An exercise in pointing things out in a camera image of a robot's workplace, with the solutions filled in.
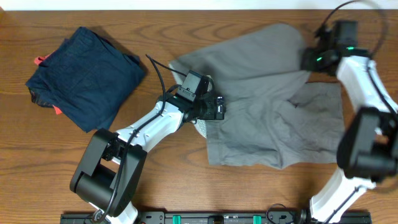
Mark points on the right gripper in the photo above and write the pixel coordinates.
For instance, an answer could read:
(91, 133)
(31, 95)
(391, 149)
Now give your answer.
(309, 62)

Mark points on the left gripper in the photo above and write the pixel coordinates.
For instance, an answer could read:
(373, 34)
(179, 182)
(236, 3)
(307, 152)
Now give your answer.
(219, 107)

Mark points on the grey shorts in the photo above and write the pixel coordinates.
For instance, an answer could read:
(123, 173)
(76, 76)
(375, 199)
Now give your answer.
(274, 115)

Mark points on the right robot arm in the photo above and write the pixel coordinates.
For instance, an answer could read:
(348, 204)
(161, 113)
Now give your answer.
(367, 152)

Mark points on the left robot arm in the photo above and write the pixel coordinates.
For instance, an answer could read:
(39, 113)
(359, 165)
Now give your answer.
(109, 171)

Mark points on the folded navy blue garment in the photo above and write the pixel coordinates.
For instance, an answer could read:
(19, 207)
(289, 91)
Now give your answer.
(87, 79)

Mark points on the folded red garment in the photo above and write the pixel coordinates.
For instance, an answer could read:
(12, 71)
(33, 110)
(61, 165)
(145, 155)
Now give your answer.
(38, 61)

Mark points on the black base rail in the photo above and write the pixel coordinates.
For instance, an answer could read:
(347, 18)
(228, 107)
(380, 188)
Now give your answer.
(272, 215)

